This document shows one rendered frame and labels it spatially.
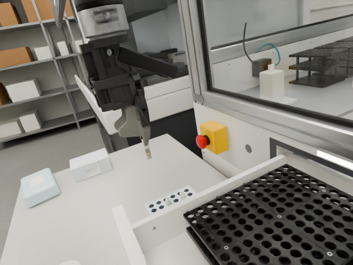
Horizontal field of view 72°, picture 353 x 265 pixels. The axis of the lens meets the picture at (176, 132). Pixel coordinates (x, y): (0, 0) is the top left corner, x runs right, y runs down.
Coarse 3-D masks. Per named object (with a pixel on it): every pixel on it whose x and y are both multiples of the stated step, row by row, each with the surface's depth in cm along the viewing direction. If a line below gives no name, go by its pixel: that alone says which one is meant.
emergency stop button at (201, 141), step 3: (198, 135) 65; (201, 135) 65; (198, 138) 65; (201, 138) 64; (204, 138) 64; (198, 141) 65; (201, 141) 64; (204, 141) 64; (198, 144) 66; (201, 144) 64; (204, 144) 64; (201, 147) 65; (204, 147) 64
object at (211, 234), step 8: (184, 216) 38; (192, 224) 36; (200, 224) 36; (200, 232) 34; (208, 232) 35; (216, 240) 32; (208, 248) 32; (216, 256) 30; (232, 256) 30; (224, 264) 29; (240, 264) 29
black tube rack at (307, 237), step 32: (256, 192) 40; (288, 192) 38; (320, 192) 37; (224, 224) 35; (256, 224) 37; (288, 224) 33; (320, 224) 32; (352, 224) 31; (224, 256) 32; (256, 256) 29; (288, 256) 29; (320, 256) 31; (352, 256) 27
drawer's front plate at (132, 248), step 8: (112, 208) 38; (120, 208) 38; (120, 216) 36; (120, 224) 34; (128, 224) 34; (120, 232) 33; (128, 232) 33; (128, 240) 31; (136, 240) 31; (128, 248) 30; (136, 248) 30; (128, 256) 29; (136, 256) 29; (136, 264) 28; (144, 264) 28
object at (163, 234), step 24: (264, 168) 47; (312, 168) 44; (216, 192) 43; (168, 216) 40; (192, 216) 43; (144, 240) 40; (168, 240) 42; (192, 240) 41; (168, 264) 38; (192, 264) 37
